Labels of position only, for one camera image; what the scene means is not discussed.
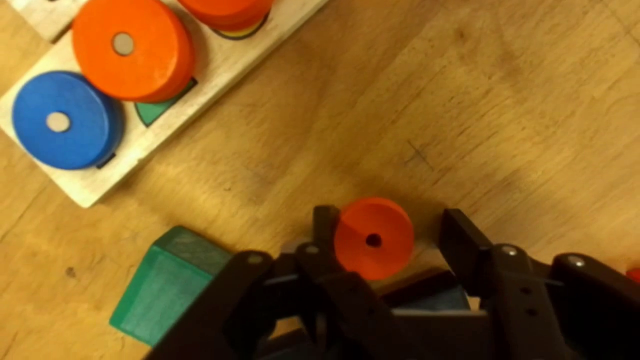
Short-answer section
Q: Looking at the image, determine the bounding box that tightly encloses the round blue block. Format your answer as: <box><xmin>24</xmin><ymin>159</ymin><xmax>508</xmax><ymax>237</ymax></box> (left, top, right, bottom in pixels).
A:
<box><xmin>12</xmin><ymin>69</ymin><xmax>124</xmax><ymax>169</ymax></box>

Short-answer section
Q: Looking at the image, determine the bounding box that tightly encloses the teal green wedge block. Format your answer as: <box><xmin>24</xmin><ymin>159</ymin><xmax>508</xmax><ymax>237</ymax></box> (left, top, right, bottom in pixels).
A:
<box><xmin>111</xmin><ymin>226</ymin><xmax>233</xmax><ymax>345</ymax></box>

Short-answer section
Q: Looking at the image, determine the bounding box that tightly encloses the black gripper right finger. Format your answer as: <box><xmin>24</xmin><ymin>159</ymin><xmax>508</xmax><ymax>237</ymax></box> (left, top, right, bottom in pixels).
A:
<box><xmin>439</xmin><ymin>207</ymin><xmax>640</xmax><ymax>360</ymax></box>

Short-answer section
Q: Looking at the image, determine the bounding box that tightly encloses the wooden peg base board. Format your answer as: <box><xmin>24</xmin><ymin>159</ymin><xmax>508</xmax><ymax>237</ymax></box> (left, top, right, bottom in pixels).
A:
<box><xmin>0</xmin><ymin>0</ymin><xmax>331</xmax><ymax>209</ymax></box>

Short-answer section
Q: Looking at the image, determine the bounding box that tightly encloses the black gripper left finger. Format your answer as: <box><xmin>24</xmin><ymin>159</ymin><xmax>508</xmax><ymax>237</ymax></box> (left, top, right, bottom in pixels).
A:
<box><xmin>145</xmin><ymin>205</ymin><xmax>428</xmax><ymax>360</ymax></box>

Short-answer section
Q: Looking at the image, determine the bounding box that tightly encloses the orange round block stack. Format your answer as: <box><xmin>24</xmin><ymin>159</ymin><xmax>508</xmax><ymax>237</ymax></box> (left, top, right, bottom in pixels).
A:
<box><xmin>72</xmin><ymin>0</ymin><xmax>197</xmax><ymax>101</ymax></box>
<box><xmin>178</xmin><ymin>0</ymin><xmax>275</xmax><ymax>32</ymax></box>

